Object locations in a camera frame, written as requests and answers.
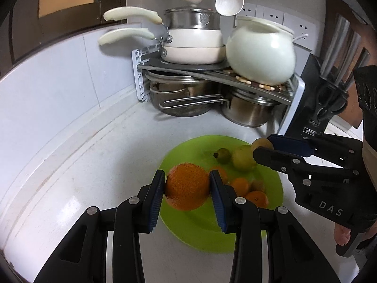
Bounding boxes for black knife block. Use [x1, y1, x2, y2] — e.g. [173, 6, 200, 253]
[284, 54, 349, 137]

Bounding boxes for green plastic plate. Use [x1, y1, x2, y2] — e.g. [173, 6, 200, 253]
[159, 136, 284, 253]

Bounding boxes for large orange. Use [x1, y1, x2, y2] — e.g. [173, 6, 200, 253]
[164, 163, 210, 212]

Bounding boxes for grey corner pot rack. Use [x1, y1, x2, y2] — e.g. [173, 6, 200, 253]
[131, 46, 305, 134]

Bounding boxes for yellow-brown round fruit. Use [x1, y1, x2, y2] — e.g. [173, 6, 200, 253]
[251, 138, 274, 152]

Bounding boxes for beaded trivet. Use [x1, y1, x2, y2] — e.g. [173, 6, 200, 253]
[224, 69, 291, 92]

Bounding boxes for person's right hand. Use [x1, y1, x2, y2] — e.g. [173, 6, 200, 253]
[334, 145, 377, 246]

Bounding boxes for steel pot lower left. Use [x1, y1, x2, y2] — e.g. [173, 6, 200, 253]
[146, 71, 230, 118]

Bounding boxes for white ceramic pot lid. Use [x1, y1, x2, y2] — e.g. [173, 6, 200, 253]
[236, 16, 295, 40]

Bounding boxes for stainless steel pot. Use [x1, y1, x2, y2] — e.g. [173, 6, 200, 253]
[165, 9, 221, 30]

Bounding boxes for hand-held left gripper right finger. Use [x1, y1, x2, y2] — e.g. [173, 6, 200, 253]
[209, 169, 349, 283]

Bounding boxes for black kitchen scissors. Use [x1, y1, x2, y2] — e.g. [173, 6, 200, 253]
[312, 84, 348, 124]

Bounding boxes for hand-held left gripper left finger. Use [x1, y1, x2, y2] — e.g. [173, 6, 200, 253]
[34, 169, 166, 283]

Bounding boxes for white ceramic pot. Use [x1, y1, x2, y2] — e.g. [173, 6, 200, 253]
[225, 16, 309, 85]

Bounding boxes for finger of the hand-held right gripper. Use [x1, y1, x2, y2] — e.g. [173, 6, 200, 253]
[253, 147, 361, 186]
[266, 133, 363, 166]

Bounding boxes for yellow-green pear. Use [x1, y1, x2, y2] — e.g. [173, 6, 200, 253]
[232, 145, 257, 171]

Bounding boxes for green persimmon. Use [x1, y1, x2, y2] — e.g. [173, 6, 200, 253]
[213, 148, 233, 165]

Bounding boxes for white frying pan cream handle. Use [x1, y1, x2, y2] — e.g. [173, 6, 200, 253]
[98, 28, 226, 64]

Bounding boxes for small orange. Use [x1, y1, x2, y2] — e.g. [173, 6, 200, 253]
[209, 169, 229, 185]
[245, 191, 269, 208]
[230, 178, 251, 196]

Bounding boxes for steel handled knife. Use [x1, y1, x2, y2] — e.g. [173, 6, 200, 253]
[339, 32, 361, 81]
[350, 49, 370, 89]
[325, 16, 351, 77]

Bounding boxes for white saucepan with cream handle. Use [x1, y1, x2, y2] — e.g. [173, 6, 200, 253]
[103, 7, 223, 48]

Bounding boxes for shiny steel stockpot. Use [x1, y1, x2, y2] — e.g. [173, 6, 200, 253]
[221, 90, 277, 128]

